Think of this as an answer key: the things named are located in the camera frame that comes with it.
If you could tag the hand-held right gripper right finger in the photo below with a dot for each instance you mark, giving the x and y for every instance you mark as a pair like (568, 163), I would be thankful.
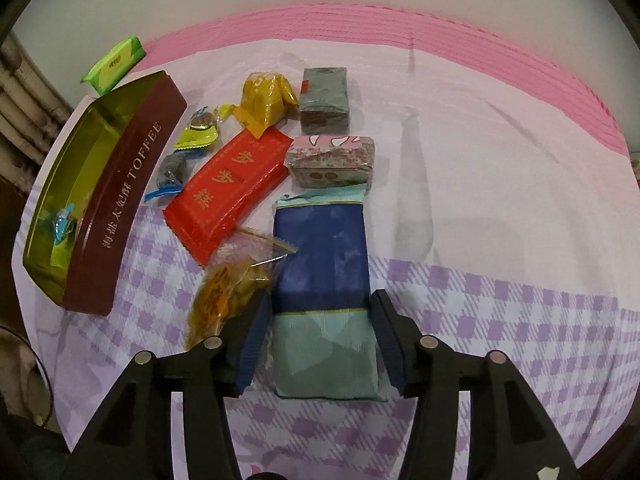
(389, 340)

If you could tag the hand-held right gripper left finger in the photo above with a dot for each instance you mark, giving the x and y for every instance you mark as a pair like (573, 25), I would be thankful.
(251, 347)

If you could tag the clear packet of yellow snacks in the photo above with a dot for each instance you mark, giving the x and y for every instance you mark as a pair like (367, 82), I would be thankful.
(225, 290)

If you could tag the long blue and teal packet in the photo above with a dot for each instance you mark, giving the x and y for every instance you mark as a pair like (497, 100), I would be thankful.
(320, 260)

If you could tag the red snack packet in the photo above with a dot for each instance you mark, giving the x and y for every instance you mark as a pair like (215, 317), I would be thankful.
(227, 190)

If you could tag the grey snack packet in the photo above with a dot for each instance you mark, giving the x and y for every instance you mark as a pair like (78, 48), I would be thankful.
(332, 160)

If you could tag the dark candy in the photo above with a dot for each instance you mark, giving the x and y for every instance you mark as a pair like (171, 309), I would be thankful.
(170, 172)

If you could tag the brown and gold tin box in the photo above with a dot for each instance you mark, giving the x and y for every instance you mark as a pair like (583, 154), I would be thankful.
(115, 200)

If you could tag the pink and purple checked tablecloth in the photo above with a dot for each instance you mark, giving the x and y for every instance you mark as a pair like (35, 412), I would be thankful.
(500, 185)

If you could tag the small light blue wrapped candy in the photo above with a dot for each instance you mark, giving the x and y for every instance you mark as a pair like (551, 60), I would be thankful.
(64, 222)

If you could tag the candy in yellow-green wrapper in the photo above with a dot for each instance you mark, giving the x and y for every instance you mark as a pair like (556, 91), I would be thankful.
(200, 127)

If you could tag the orange-yellow snack packet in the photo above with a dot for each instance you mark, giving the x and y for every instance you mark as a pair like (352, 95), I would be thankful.
(262, 100)

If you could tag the grey-green snack packet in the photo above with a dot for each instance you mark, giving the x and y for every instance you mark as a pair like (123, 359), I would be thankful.
(325, 95)

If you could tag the green tissue pack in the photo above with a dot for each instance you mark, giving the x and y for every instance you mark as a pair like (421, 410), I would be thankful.
(114, 64)

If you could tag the beige ribbed radiator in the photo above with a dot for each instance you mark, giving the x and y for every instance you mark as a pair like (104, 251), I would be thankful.
(25, 105)

